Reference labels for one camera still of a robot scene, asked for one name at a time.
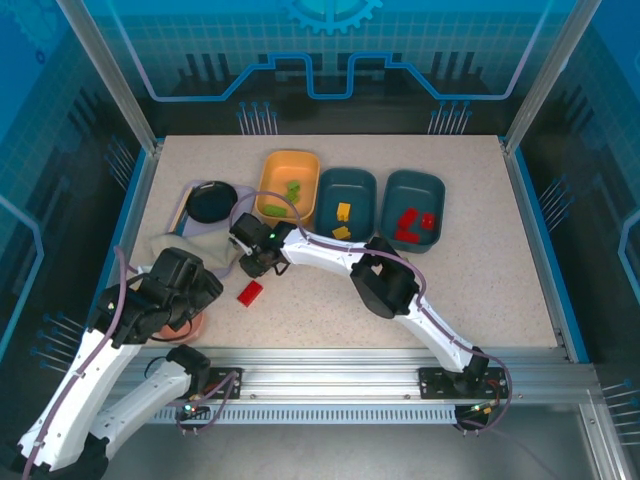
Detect black round plate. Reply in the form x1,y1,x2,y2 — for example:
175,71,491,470
185,180,239,225

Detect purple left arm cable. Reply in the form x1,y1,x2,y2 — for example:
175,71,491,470
19,244,151,476

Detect slotted grey cable duct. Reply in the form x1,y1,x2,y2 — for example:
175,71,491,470
149,404,464,426

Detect teal plastic container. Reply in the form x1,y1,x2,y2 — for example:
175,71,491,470
316,166,378,242
377,169,447,256

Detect blue table side trim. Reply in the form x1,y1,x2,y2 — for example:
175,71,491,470
510,147,592,364
78,147,152,361

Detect orange plastic container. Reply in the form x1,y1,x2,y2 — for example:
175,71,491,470
254,149,322,229

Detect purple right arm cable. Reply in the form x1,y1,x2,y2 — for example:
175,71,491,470
230,192,514,401

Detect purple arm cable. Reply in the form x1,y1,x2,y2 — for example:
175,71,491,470
230,192,514,401
19,244,151,476

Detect blue printed side panel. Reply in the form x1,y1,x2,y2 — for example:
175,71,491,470
519,0,640,381
0,0,151,381

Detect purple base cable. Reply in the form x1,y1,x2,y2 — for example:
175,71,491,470
172,370,239,437
453,363,516,437

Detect beige folded cloth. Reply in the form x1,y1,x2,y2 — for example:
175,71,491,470
149,227,240,274

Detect blue printed back panel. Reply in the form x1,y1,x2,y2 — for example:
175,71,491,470
82,0,571,136

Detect aluminium side rail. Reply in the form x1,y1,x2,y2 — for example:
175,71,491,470
97,142,165,354
501,142,571,354

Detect lavender plastic tray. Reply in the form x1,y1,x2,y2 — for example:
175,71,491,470
168,179,257,279

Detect aluminium frame post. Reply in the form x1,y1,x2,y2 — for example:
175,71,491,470
501,0,604,157
53,0,165,155

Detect salmon pink bowl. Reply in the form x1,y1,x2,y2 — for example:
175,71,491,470
162,310,207,346

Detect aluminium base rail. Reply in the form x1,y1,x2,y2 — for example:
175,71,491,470
107,347,599,407

